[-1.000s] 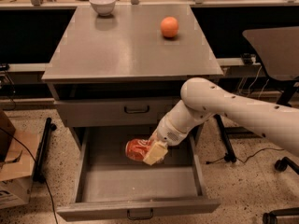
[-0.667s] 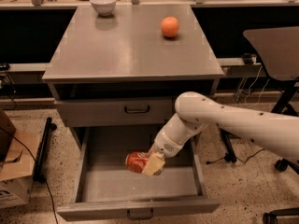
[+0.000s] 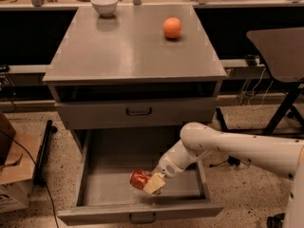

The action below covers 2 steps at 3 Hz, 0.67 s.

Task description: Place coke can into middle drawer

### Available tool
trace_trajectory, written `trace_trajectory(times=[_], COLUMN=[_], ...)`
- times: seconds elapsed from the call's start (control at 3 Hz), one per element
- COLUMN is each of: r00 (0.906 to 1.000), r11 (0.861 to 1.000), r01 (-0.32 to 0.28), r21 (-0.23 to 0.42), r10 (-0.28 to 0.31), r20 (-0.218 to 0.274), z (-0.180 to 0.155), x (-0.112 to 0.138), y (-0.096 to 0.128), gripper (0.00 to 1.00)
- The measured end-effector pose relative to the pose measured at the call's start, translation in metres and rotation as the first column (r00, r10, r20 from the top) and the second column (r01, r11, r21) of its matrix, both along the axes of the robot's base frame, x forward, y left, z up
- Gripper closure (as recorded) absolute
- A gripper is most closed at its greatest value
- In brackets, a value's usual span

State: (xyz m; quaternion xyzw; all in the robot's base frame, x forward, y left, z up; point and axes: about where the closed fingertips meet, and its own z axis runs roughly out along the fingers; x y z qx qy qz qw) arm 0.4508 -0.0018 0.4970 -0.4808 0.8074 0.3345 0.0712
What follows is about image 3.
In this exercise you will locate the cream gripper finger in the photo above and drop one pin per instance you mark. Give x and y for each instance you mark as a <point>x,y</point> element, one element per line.
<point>155,184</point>

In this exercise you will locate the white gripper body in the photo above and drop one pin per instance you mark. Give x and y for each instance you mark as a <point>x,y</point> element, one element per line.
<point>166,168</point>

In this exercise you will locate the red coke can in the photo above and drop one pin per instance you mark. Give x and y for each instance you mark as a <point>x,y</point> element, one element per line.
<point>139,178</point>

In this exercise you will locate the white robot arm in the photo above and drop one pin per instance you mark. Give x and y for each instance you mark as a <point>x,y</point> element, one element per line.
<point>281,156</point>

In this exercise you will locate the open grey bottom drawer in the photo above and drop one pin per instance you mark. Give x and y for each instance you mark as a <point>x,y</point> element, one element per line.
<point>104,194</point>

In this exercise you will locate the closed grey upper drawer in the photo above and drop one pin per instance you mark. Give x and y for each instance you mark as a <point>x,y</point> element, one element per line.
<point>117,114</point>

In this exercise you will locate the grey drawer cabinet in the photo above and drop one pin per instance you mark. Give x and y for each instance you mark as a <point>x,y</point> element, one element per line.
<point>127,57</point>

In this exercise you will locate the black table leg bar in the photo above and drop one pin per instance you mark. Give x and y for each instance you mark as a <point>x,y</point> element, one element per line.
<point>221,120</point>

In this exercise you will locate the black caster wheel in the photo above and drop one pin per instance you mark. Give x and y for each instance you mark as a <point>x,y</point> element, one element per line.
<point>275,221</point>

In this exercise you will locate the orange fruit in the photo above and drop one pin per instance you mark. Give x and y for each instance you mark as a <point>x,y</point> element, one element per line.
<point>172,28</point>

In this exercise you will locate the cardboard box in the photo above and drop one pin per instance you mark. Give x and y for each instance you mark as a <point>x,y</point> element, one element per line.
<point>16,166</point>

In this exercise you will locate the white ceramic bowl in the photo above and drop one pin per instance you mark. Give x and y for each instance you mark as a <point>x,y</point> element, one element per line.
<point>104,7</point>

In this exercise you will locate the black floor rail left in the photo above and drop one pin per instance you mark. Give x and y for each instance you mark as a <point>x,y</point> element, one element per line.
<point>42,154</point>

